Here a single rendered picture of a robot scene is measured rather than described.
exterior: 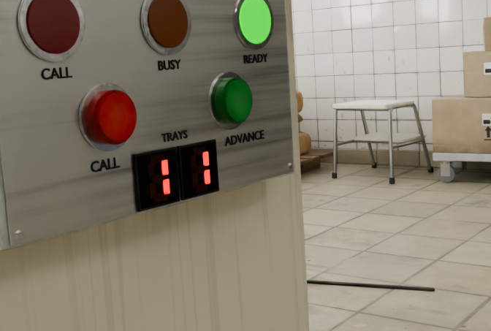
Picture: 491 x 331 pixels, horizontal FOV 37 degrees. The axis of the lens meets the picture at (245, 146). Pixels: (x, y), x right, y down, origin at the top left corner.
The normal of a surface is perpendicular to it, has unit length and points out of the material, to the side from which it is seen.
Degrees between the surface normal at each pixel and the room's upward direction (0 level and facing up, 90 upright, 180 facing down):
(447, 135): 92
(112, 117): 90
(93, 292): 90
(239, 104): 90
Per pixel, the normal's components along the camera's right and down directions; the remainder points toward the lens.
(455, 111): -0.55, 0.11
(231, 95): 0.75, 0.04
